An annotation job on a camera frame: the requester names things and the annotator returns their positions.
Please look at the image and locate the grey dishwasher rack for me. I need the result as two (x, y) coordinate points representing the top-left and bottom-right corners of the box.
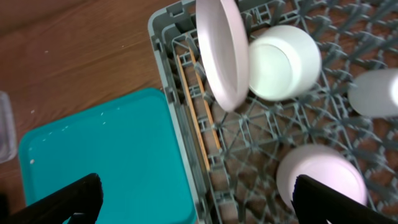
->
(148, 1), (397, 223)

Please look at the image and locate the clear plastic bin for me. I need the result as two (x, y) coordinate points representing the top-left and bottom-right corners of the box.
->
(1, 91), (17, 163)

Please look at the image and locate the large white plate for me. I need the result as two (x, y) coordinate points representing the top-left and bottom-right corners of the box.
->
(196, 0), (249, 111)

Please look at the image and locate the teal serving tray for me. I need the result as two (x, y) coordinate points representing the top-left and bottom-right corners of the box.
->
(19, 88), (196, 223)

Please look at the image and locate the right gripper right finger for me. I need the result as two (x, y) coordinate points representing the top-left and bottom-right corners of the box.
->
(292, 175), (397, 224)

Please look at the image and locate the wooden chopstick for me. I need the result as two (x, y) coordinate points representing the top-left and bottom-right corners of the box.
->
(188, 46), (222, 151)
(177, 55), (210, 171)

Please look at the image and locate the white saucer plate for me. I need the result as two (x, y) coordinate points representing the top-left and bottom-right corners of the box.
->
(249, 25), (322, 101)

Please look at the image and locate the small white bowl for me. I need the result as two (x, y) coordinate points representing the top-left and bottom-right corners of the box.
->
(276, 144), (368, 208)

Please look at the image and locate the small white cup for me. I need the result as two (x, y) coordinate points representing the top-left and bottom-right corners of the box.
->
(348, 68), (397, 118)

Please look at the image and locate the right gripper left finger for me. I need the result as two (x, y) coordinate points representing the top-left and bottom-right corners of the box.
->
(1, 173), (103, 224)

